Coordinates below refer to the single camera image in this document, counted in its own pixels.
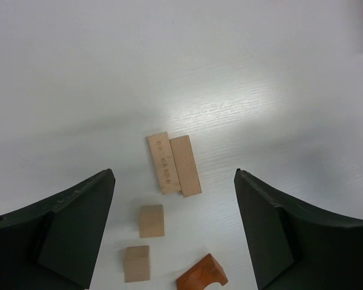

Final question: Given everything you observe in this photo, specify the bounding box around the light wood cube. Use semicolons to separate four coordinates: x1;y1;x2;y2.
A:
123;245;151;283

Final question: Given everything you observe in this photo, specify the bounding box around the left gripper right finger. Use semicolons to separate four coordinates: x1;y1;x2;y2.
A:
234;169;363;289

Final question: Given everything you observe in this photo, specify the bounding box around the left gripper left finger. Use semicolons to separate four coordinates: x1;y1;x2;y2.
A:
0;169;116;289

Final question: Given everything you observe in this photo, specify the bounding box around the long engraved wood block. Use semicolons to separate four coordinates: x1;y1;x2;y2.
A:
147;132;181;195

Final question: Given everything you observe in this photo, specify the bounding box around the orange arch wood block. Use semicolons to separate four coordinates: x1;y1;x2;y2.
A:
176;254;228;290

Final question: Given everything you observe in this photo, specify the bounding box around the light wood cube letter H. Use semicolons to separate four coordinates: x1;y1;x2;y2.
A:
139;205;165;238

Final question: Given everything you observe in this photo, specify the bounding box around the long plain wood block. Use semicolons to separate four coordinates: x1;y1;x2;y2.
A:
170;135;202;198

